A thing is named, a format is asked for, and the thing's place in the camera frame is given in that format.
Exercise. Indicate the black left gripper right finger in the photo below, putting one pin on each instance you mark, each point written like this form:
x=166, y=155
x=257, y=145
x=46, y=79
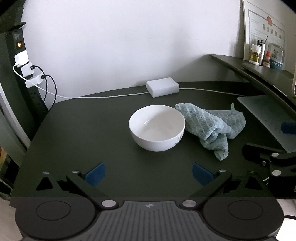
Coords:
x=214, y=184

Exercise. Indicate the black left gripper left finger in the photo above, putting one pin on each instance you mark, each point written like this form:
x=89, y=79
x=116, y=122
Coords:
x=75, y=187

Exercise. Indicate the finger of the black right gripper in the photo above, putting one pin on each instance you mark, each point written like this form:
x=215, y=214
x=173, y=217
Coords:
x=280, y=166

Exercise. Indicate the light blue terry cloth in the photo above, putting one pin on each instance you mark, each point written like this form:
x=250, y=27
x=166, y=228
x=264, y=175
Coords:
x=213, y=127

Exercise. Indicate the white ceramic bowl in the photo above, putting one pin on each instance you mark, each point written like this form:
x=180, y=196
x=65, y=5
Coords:
x=157, y=128

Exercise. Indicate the dark curved shelf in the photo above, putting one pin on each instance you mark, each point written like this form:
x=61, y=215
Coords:
x=276, y=83

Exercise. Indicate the small red capped bottle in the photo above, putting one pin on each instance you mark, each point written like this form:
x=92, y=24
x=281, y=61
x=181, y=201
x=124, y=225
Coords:
x=266, y=61

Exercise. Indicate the clear glass dome jar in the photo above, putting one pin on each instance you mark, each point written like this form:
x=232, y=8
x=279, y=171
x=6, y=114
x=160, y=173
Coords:
x=276, y=56

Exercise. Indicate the white power adapter brick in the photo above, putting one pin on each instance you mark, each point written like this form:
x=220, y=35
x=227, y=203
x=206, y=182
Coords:
x=162, y=87

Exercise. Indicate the white plug adapter bottom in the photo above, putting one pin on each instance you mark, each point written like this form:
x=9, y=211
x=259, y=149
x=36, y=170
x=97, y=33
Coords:
x=35, y=81

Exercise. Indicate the white plug adapter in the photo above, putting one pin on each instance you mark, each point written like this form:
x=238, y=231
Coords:
x=21, y=59
x=27, y=70
x=35, y=81

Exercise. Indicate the white yellow pill bottle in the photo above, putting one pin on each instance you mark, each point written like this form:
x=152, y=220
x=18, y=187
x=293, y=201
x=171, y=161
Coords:
x=255, y=52

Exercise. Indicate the white plug adapter middle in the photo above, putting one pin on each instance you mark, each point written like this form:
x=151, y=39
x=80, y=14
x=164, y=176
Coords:
x=27, y=70

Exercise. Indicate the white plug adapter top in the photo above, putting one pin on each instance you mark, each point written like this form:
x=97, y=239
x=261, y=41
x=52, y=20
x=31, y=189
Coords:
x=21, y=59

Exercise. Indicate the framed certificate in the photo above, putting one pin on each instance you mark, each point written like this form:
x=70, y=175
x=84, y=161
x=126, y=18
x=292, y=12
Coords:
x=260, y=25

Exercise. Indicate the black power strip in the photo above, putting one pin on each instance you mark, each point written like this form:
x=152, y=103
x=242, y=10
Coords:
x=23, y=92

